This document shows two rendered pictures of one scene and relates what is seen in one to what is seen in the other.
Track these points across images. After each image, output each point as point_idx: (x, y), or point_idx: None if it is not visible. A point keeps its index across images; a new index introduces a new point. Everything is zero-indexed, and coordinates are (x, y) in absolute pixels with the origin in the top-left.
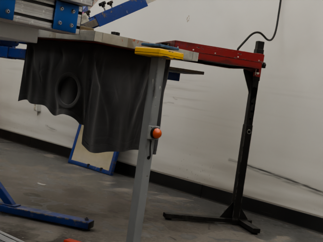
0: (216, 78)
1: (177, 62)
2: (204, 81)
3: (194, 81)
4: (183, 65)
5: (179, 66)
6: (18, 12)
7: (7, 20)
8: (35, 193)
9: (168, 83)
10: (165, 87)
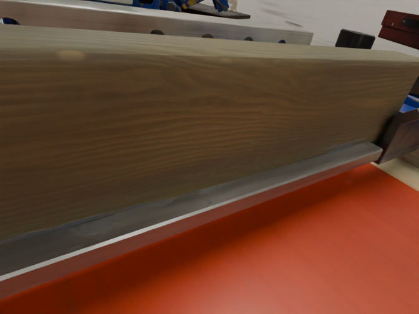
0: (413, 48)
1: (354, 16)
2: (391, 49)
3: (376, 45)
4: (363, 21)
5: (356, 21)
6: None
7: None
8: None
9: (336, 41)
10: (330, 46)
